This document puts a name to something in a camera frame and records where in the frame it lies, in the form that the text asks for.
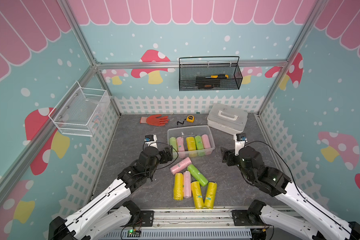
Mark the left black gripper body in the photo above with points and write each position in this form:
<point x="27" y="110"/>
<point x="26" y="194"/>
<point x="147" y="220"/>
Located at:
<point x="163" y="159"/>

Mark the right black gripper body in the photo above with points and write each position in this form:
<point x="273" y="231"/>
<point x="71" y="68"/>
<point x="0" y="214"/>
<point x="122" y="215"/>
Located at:
<point x="232" y="159"/>

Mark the green roll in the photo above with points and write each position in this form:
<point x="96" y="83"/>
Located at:
<point x="200" y="145"/>
<point x="197" y="175"/>
<point x="173" y="143"/>

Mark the pink roll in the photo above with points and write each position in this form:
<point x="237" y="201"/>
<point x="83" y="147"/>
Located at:
<point x="187" y="191"/>
<point x="181" y="166"/>
<point x="181" y="147"/>
<point x="206" y="144"/>

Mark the yellow roll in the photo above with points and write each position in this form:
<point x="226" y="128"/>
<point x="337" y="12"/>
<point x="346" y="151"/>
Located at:
<point x="191" y="146"/>
<point x="178" y="187"/>
<point x="210" y="195"/>
<point x="197" y="195"/>

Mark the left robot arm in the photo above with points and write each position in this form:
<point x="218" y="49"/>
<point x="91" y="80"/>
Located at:
<point x="110" y="209"/>

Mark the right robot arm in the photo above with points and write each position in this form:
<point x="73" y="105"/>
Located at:
<point x="316" y="222"/>

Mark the clear plastic storage box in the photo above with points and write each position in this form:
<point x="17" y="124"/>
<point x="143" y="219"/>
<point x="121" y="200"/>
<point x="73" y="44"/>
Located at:
<point x="190" y="132"/>

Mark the red work glove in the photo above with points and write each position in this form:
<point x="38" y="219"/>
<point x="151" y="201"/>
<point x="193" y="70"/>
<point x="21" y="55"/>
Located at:
<point x="155" y="120"/>

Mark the white lidded tool case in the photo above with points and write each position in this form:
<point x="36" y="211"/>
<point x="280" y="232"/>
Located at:
<point x="227" y="119"/>

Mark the yellow tape measure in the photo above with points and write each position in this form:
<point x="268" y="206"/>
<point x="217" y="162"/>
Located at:
<point x="188" y="120"/>

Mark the black orange tool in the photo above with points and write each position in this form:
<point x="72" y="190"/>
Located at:
<point x="205" y="86"/>

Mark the yellow black screwdriver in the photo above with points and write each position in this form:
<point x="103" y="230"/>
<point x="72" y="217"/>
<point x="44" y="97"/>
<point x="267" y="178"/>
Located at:
<point x="221" y="76"/>

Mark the green circuit board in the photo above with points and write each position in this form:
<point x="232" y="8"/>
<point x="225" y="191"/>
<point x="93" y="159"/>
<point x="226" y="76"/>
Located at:
<point x="133" y="233"/>

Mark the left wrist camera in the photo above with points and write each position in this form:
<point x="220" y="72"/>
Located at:
<point x="151" y="141"/>

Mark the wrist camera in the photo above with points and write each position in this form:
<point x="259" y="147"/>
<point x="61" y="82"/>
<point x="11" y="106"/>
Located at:
<point x="240" y="142"/>
<point x="151" y="141"/>

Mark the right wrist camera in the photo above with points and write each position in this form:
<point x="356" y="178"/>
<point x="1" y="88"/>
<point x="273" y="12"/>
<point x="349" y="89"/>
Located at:
<point x="240" y="142"/>

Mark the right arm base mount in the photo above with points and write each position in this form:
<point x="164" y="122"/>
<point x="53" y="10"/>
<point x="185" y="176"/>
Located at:
<point x="251" y="216"/>

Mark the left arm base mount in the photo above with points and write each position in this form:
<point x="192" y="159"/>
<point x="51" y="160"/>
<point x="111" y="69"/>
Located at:
<point x="141" y="217"/>

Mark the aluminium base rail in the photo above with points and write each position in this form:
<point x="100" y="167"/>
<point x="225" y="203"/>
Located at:
<point x="202" y="224"/>

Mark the black wire mesh basket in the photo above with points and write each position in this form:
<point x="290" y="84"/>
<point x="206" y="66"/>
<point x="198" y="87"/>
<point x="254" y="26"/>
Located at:
<point x="192" y="67"/>

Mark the white wire basket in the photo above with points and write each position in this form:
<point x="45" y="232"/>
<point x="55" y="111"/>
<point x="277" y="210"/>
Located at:
<point x="81" y="111"/>

